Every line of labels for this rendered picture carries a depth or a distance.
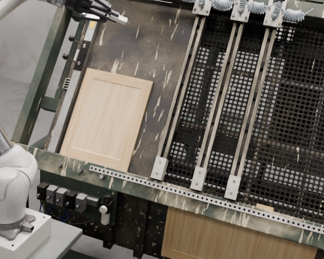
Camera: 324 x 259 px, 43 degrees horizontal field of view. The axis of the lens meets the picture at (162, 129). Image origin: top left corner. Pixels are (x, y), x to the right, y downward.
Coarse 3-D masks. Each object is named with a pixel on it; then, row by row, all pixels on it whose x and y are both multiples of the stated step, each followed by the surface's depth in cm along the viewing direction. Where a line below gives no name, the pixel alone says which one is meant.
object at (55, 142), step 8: (96, 24) 259; (88, 32) 258; (96, 32) 261; (88, 40) 257; (88, 48) 256; (88, 56) 258; (80, 72) 253; (72, 80) 253; (80, 80) 255; (72, 88) 251; (72, 96) 250; (64, 104) 250; (72, 104) 252; (64, 112) 249; (64, 120) 247; (56, 128) 247; (64, 128) 249; (56, 136) 246; (56, 144) 245; (56, 152) 246
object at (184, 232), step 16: (176, 224) 256; (192, 224) 253; (208, 224) 249; (224, 224) 246; (176, 240) 261; (192, 240) 257; (208, 240) 254; (224, 240) 250; (240, 240) 246; (256, 240) 243; (272, 240) 240; (288, 240) 237; (176, 256) 265; (192, 256) 261; (208, 256) 258; (224, 256) 254; (240, 256) 251; (256, 256) 247; (272, 256) 244; (288, 256) 240; (304, 256) 237
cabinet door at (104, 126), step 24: (96, 72) 253; (96, 96) 250; (120, 96) 247; (144, 96) 244; (72, 120) 249; (96, 120) 246; (120, 120) 243; (72, 144) 245; (96, 144) 243; (120, 144) 240; (120, 168) 236
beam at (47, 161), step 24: (48, 168) 241; (72, 168) 238; (120, 192) 230; (144, 192) 227; (168, 192) 225; (192, 192) 223; (216, 216) 217; (240, 216) 215; (288, 216) 211; (312, 240) 206
